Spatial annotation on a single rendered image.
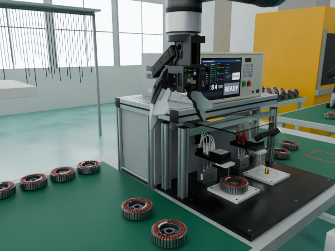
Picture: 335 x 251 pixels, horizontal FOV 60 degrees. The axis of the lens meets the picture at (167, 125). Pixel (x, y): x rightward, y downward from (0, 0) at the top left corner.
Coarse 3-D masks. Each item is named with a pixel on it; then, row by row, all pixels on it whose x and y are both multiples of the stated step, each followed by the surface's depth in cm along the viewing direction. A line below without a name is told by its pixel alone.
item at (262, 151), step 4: (232, 140) 143; (236, 140) 143; (232, 144) 141; (236, 144) 139; (240, 144) 137; (240, 148) 141; (240, 152) 142; (244, 152) 143; (256, 152) 132; (260, 152) 131; (264, 152) 132
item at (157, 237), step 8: (160, 224) 92; (168, 224) 94; (176, 224) 93; (184, 224) 93; (152, 232) 89; (160, 232) 88; (168, 232) 92; (176, 232) 92; (184, 232) 89; (152, 240) 89; (160, 240) 86; (168, 240) 85; (176, 240) 86; (184, 240) 88; (168, 248) 86
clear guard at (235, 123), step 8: (200, 120) 112; (224, 120) 112; (232, 120) 112; (240, 120) 112; (248, 120) 112; (256, 120) 112; (264, 120) 112; (216, 128) 100; (224, 128) 99; (232, 128) 99; (240, 128) 99; (248, 128) 99; (256, 128) 101; (264, 128) 103; (272, 128) 106; (240, 136) 94; (248, 136) 96; (280, 136) 105; (248, 144) 94; (256, 144) 96; (264, 144) 98; (272, 144) 100; (248, 152) 92
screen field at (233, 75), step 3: (225, 75) 121; (228, 75) 122; (231, 75) 124; (234, 75) 125; (237, 75) 126; (225, 78) 122; (228, 78) 123; (231, 78) 124; (234, 78) 125; (237, 78) 127
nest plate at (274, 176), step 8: (256, 168) 138; (264, 168) 138; (272, 168) 138; (248, 176) 132; (256, 176) 129; (264, 176) 129; (272, 176) 129; (280, 176) 129; (288, 176) 131; (272, 184) 123
